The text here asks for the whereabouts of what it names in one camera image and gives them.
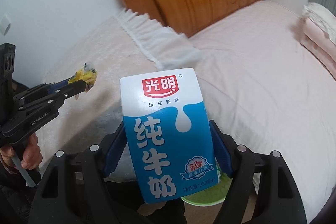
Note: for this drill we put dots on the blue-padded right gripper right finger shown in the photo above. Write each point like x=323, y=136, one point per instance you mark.
x=278, y=198

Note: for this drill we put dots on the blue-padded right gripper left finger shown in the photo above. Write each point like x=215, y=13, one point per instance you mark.
x=72, y=189

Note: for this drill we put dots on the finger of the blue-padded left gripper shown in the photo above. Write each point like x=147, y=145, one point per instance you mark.
x=47, y=92
x=80, y=86

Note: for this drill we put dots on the yellow candy wrapper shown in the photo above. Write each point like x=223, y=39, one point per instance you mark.
x=88, y=74

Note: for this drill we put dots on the blue white milk carton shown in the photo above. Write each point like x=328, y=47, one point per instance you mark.
x=168, y=134

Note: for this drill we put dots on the person's left hand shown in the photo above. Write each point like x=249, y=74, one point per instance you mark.
x=32, y=156

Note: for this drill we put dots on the green plastic waste basket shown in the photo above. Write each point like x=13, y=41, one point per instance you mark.
x=213, y=195

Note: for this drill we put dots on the folded pink blanket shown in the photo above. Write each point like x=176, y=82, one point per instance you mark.
x=317, y=43

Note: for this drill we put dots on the white lace pillow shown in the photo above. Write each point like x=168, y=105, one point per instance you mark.
x=321, y=17

